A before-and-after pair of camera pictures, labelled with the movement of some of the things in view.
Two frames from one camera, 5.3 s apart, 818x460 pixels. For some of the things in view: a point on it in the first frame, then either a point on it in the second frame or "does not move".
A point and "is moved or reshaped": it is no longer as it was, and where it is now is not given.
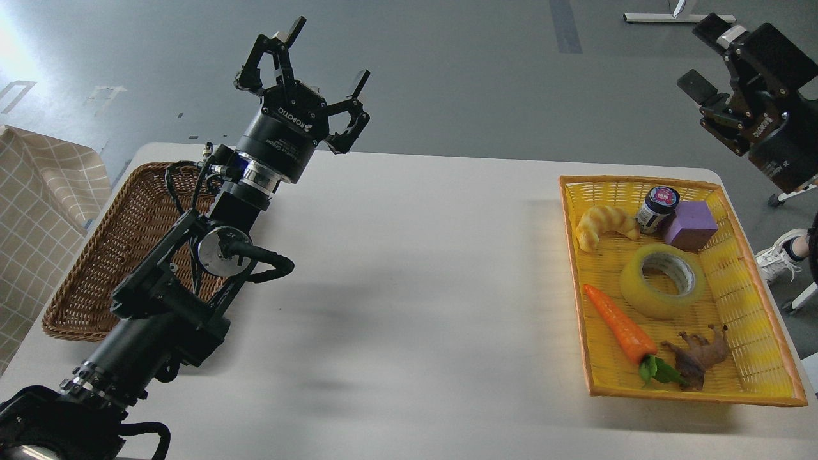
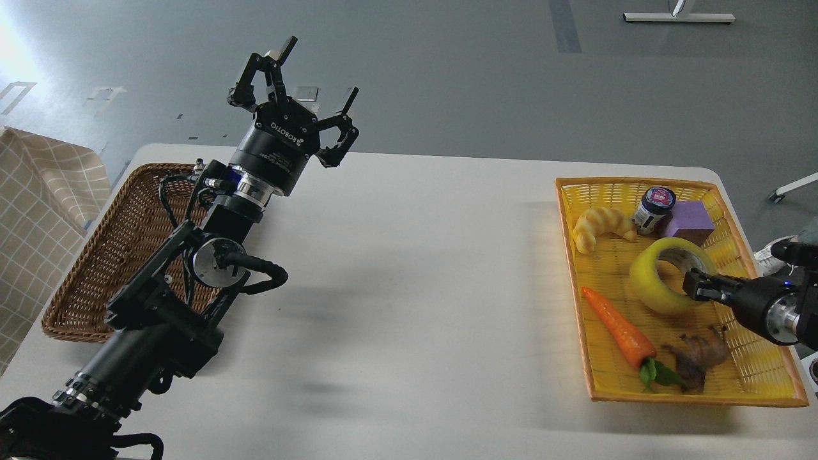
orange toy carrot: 638,347 does not move
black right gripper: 780,130 → 749,297
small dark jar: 657,209 does not move
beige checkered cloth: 51,191 does not move
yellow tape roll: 674,261 is moved or reshaped
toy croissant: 598,220 does not move
